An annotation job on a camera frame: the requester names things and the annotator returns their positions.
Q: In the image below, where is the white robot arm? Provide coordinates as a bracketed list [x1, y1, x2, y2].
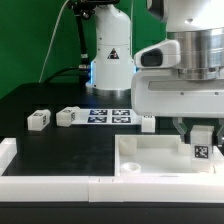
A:
[86, 0, 224, 120]

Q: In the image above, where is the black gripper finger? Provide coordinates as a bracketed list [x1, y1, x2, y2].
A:
[216, 119, 224, 145]
[173, 117, 190, 143]

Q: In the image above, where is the fiducial marker sheet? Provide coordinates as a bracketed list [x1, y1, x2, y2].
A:
[73, 109, 141, 125]

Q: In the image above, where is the black cable bundle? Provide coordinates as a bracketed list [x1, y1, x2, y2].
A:
[43, 66, 91, 84]

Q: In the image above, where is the white U-shaped obstacle fence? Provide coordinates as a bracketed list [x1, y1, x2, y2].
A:
[0, 138, 224, 203]

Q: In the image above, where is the white cable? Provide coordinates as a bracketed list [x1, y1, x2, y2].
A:
[38, 3, 69, 84]

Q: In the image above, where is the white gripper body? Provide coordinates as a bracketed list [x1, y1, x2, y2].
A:
[131, 40, 224, 118]

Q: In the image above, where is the white square table top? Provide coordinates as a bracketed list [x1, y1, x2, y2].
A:
[115, 135, 224, 176]

